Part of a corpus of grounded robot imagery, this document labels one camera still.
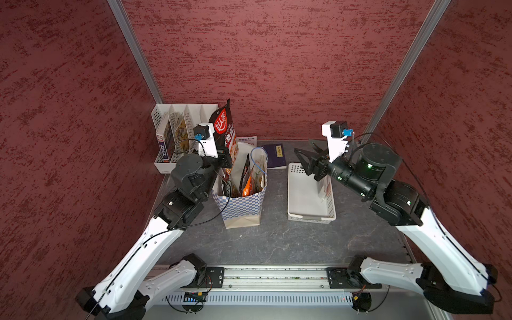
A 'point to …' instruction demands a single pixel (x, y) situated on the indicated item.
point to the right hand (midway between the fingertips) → (301, 151)
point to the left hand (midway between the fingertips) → (222, 140)
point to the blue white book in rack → (161, 140)
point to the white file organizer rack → (172, 126)
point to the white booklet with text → (251, 140)
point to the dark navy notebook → (275, 153)
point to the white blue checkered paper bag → (244, 210)
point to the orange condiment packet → (249, 187)
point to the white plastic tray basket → (308, 199)
